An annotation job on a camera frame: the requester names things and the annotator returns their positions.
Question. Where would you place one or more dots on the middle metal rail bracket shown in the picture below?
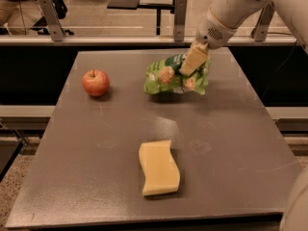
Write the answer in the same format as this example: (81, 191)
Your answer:
(180, 7)

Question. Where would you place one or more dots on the yellow wavy sponge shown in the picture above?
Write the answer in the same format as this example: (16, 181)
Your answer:
(161, 173)

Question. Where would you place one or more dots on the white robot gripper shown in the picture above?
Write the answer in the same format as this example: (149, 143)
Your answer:
(214, 33)

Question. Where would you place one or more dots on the green rice chip bag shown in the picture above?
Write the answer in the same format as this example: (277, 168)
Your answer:
(164, 76)

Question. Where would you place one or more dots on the red apple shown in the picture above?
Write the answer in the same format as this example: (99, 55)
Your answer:
(95, 82)

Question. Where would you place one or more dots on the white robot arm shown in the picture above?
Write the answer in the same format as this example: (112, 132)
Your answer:
(294, 14)

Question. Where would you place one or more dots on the right metal rail bracket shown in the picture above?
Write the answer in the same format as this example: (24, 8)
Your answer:
(260, 31)

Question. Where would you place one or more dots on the seated person in background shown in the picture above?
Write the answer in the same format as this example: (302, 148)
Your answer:
(20, 16)

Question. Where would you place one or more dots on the metal rail bracket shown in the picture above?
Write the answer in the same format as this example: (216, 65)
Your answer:
(180, 7)
(53, 24)
(260, 31)

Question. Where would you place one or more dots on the left metal rail bracket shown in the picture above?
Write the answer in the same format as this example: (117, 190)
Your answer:
(53, 24)

